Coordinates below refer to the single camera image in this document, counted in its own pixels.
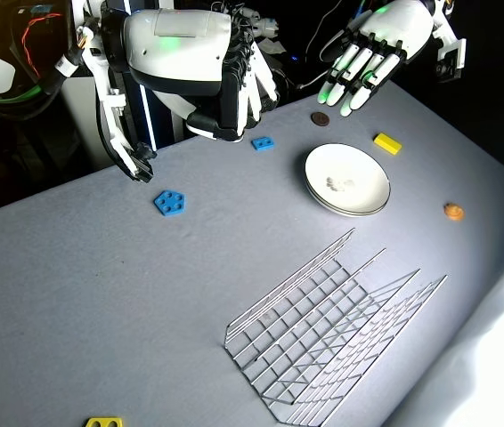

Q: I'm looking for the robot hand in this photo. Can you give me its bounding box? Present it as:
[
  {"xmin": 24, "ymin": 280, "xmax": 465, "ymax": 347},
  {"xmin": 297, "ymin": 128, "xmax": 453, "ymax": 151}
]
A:
[
  {"xmin": 317, "ymin": 0, "xmax": 435, "ymax": 117},
  {"xmin": 122, "ymin": 2, "xmax": 280, "ymax": 143}
]

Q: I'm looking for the white plate with dark rim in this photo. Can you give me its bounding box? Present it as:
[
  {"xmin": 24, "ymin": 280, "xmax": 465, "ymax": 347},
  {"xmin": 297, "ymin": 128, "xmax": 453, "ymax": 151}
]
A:
[
  {"xmin": 305, "ymin": 177, "xmax": 390, "ymax": 219},
  {"xmin": 304, "ymin": 142, "xmax": 392, "ymax": 214}
]

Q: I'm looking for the yellow rectangular block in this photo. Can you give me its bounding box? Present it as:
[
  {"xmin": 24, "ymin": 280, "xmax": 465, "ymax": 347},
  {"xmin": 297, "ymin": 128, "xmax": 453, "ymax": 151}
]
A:
[{"xmin": 372, "ymin": 132, "xmax": 403, "ymax": 156}]

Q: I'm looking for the blue pentagon block with holes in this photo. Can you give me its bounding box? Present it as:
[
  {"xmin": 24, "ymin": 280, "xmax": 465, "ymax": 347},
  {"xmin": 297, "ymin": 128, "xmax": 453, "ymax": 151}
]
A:
[{"xmin": 152, "ymin": 189, "xmax": 188, "ymax": 218}]

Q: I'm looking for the orange swirl toy pastry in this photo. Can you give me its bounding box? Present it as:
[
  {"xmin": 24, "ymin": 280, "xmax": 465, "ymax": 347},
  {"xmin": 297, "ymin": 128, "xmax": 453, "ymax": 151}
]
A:
[{"xmin": 443, "ymin": 202, "xmax": 466, "ymax": 222}]

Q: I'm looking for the grey table cloth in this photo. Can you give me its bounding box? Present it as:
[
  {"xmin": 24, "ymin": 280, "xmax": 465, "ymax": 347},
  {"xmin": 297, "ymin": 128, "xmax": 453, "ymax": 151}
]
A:
[{"xmin": 0, "ymin": 79, "xmax": 504, "ymax": 427}]

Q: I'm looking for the white backdrop sheet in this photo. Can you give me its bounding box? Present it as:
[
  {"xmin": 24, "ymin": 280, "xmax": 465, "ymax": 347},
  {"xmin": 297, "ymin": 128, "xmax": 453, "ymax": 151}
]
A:
[{"xmin": 380, "ymin": 248, "xmax": 504, "ymax": 427}]

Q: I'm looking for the yellow block with holes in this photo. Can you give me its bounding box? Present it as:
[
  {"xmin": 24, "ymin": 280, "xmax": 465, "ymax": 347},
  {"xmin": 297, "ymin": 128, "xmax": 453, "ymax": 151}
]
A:
[{"xmin": 84, "ymin": 416, "xmax": 125, "ymax": 427}]

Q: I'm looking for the thin white cable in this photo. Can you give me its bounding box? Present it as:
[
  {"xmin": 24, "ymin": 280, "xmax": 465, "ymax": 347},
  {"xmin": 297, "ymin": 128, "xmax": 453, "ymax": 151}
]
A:
[{"xmin": 297, "ymin": 0, "xmax": 346, "ymax": 90}]

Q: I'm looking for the white wire dish rack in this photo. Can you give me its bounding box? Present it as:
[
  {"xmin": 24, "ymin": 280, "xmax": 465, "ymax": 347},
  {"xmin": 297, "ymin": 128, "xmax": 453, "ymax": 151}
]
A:
[{"xmin": 224, "ymin": 228, "xmax": 449, "ymax": 426}]

